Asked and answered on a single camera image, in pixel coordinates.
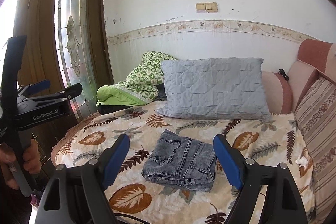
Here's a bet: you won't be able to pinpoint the small black object on sofa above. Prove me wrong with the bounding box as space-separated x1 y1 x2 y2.
278 69 289 81

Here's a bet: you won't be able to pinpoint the grey quilted pillow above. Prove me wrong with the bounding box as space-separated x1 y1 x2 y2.
157 57 271 122

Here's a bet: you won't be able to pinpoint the beige wall switch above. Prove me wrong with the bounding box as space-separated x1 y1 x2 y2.
195 2 218 13

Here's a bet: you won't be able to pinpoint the stained glass wooden door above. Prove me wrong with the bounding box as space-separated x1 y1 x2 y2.
14 0 113 153

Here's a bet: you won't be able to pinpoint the striped beige sofa cushion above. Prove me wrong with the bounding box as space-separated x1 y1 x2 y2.
294 77 335 223

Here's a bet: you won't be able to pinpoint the green patterned quilt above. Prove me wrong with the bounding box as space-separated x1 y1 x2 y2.
96 51 176 106

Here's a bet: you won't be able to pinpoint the leaf pattern fleece blanket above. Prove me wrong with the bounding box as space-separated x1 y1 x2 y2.
51 102 316 223

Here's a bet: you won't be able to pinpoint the person left hand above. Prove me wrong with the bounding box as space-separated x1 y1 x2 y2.
1 139 41 190

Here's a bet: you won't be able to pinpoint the grey denim pants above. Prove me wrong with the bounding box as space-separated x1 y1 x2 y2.
141 130 217 192

